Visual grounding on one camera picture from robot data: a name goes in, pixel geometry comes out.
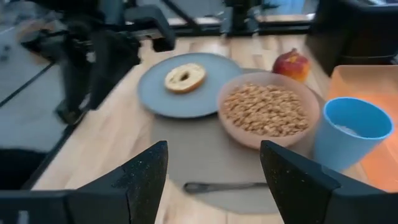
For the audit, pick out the toasted bagel half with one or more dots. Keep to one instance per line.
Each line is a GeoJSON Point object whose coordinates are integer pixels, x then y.
{"type": "Point", "coordinates": [185, 78]}

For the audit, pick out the blue-grey round plate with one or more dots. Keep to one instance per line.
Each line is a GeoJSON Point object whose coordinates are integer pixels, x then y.
{"type": "Point", "coordinates": [174, 102]}

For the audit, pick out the black aluminium table frame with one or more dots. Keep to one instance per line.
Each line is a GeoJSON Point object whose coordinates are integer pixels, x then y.
{"type": "Point", "coordinates": [280, 29]}

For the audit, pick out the orange plastic tray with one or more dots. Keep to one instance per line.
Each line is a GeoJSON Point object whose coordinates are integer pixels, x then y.
{"type": "Point", "coordinates": [373, 84]}

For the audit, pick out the dark grey spoon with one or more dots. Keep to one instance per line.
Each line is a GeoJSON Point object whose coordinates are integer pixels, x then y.
{"type": "Point", "coordinates": [217, 187]}

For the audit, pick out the pink translucent bowl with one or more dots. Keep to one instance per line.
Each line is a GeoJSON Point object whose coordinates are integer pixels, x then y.
{"type": "Point", "coordinates": [227, 124]}

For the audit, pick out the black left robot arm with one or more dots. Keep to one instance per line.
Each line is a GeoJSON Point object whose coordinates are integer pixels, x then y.
{"type": "Point", "coordinates": [149, 25]}

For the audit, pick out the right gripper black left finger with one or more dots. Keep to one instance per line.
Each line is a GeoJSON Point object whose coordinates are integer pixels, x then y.
{"type": "Point", "coordinates": [124, 199]}

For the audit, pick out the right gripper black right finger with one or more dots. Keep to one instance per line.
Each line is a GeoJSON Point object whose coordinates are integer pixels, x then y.
{"type": "Point", "coordinates": [298, 186]}

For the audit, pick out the red apple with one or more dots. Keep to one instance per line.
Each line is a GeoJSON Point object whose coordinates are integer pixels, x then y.
{"type": "Point", "coordinates": [290, 66]}

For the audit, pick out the black table edge rail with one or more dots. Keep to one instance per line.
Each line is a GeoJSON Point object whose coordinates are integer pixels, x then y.
{"type": "Point", "coordinates": [51, 155]}

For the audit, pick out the round grey placemat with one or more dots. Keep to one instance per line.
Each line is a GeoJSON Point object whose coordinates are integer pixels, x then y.
{"type": "Point", "coordinates": [199, 149]}

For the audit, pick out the brown cereal flakes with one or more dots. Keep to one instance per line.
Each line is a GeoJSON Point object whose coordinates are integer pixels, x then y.
{"type": "Point", "coordinates": [264, 109]}

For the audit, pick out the blue plastic cup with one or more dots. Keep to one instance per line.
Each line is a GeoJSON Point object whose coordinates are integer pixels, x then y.
{"type": "Point", "coordinates": [335, 149]}

